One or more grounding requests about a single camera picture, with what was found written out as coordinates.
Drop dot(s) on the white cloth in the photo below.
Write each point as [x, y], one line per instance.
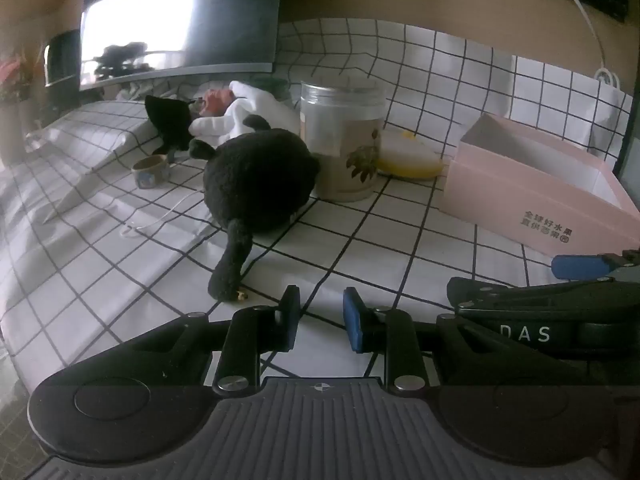
[250, 105]

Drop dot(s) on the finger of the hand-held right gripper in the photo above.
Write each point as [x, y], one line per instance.
[580, 266]

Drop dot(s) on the black computer monitor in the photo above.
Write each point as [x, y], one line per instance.
[150, 10]

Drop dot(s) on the patterned tape roll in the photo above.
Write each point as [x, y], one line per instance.
[145, 177]

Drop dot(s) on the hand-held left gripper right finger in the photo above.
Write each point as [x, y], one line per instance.
[354, 325]

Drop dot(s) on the pink flower bouquet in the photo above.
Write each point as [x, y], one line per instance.
[15, 75]

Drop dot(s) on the small black plush toy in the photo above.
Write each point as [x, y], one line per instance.
[167, 120]

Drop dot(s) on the large black plush toy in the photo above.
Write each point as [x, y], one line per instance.
[260, 180]

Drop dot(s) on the pink cardboard box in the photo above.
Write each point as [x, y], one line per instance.
[500, 200]

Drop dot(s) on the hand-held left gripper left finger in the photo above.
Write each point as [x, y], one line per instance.
[290, 322]

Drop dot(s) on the green clear plastic bottle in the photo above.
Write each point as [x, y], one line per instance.
[275, 87]

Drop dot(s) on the yellow and white sponge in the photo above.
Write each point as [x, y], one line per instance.
[407, 157]

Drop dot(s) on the pink plush toy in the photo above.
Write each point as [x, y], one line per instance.
[217, 101]

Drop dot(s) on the white checked tablecloth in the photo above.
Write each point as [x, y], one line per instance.
[450, 60]

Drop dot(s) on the clear plastic jar floral label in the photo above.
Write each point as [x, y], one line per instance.
[340, 130]

